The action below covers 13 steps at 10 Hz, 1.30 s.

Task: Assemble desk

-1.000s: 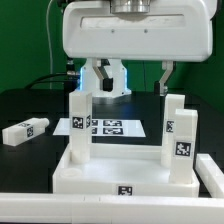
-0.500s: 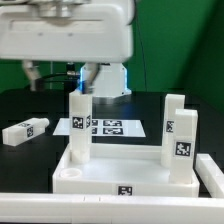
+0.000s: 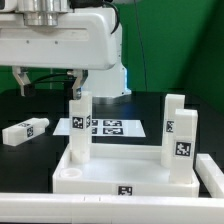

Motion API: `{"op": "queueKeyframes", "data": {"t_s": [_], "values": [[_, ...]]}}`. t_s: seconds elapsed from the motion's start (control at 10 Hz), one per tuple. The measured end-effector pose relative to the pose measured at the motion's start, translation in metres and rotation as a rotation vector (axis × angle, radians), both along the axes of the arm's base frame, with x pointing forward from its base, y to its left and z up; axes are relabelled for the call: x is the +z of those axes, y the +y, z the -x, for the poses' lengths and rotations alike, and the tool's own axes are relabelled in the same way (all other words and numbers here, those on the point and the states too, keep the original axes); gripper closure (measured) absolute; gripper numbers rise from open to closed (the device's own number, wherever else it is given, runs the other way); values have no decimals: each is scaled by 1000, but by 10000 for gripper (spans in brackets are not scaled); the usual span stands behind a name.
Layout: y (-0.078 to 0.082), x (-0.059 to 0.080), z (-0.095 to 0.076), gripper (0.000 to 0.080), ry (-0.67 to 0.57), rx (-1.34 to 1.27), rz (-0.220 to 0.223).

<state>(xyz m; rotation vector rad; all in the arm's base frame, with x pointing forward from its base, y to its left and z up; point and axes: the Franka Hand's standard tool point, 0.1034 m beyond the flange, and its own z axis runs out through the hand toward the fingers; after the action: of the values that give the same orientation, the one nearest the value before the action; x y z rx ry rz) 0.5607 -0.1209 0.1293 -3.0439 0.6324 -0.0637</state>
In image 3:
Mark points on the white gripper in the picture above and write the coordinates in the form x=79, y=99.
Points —
x=83, y=39

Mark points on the white front fence bar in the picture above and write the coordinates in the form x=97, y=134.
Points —
x=101, y=209

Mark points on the white fence bar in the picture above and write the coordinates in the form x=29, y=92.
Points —
x=211, y=175
x=101, y=209

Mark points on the paper sheet with markers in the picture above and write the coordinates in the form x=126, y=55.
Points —
x=106, y=127

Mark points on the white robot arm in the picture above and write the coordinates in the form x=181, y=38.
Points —
x=47, y=12

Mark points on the white right fence bar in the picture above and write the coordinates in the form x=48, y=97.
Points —
x=211, y=175

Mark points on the white desk top tray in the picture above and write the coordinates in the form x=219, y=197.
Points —
x=121, y=170

